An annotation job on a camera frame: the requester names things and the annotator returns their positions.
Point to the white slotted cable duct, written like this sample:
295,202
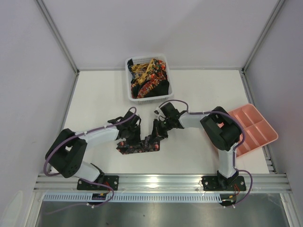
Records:
133,197

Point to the pink divided organiser tray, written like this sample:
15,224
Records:
257,130

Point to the black tie in basket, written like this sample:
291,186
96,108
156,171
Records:
161,89

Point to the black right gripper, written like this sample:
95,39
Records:
158,130

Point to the aluminium frame post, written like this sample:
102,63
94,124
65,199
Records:
57,35
264,32

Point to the white perforated plastic basket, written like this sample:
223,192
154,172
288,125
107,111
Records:
132,88

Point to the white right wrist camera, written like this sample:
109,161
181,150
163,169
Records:
157,113

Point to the dark floral paisley tie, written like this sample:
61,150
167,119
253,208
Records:
138,146

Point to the yellow patterned tie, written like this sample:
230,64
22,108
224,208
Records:
140,72

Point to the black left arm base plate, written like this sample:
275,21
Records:
101,184

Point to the aluminium front rail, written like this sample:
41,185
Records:
262,183

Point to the left aluminium frame post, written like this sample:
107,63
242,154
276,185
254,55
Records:
57,35

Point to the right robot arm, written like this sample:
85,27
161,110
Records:
223,131

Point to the red multicolour patterned tie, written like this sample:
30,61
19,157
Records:
156,74

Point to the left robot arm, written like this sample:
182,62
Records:
65,156

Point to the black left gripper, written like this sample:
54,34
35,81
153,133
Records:
132,137

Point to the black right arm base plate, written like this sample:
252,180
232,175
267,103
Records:
216,183

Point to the right aluminium frame post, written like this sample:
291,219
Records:
264,32

